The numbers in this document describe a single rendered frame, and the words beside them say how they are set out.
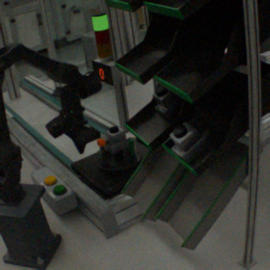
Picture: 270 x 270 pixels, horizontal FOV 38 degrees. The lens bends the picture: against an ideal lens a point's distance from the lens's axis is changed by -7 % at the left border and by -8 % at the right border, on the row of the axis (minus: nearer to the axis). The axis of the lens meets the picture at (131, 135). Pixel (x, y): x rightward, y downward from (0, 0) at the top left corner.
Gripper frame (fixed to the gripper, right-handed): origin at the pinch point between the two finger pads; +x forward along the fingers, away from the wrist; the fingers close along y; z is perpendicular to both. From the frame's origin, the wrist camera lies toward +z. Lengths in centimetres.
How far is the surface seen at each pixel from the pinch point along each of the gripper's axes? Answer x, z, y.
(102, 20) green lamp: -30.2, -23.4, -16.5
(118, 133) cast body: 1.1, -12.3, 2.0
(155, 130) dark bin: -11.1, -7.5, 28.6
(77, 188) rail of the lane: 13.6, 4.3, 0.8
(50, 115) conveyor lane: 18, -16, -66
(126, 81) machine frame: 21, -67, -79
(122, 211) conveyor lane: 16.6, -1.3, 16.6
